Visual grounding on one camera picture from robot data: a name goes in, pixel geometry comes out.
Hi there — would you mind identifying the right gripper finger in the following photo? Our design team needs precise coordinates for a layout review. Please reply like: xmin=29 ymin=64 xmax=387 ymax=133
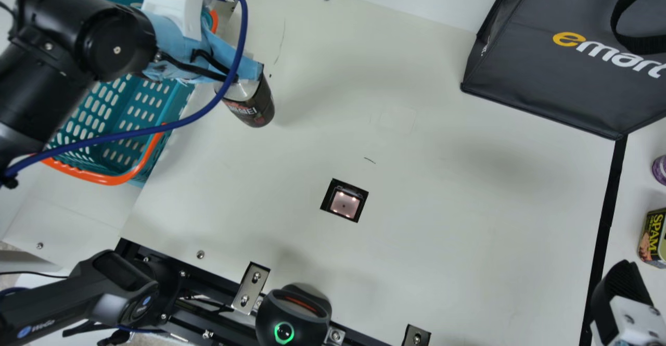
xmin=591 ymin=260 xmax=666 ymax=346

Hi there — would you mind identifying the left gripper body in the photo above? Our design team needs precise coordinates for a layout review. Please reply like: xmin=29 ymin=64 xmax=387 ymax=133
xmin=140 ymin=12 xmax=264 ymax=84

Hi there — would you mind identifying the teal shopping basket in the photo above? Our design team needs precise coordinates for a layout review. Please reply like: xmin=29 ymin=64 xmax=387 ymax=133
xmin=41 ymin=0 xmax=219 ymax=187

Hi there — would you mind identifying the small square scanner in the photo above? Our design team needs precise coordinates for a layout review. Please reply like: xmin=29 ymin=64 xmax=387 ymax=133
xmin=320 ymin=178 xmax=369 ymax=224

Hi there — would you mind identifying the black strip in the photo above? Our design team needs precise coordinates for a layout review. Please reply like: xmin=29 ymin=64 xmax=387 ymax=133
xmin=579 ymin=134 xmax=629 ymax=346

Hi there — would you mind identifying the rectangular tin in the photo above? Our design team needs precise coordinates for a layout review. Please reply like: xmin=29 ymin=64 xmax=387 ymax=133
xmin=638 ymin=208 xmax=666 ymax=269

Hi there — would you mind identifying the dark grey bag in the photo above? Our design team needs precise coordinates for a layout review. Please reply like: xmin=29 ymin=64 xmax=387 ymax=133
xmin=460 ymin=0 xmax=666 ymax=140

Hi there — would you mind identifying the black device with green light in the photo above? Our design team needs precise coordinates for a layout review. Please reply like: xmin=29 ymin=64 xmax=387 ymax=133
xmin=255 ymin=284 xmax=332 ymax=346

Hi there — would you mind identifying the blue cable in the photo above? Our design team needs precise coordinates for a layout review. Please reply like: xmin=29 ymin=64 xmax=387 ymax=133
xmin=0 ymin=0 xmax=249 ymax=181

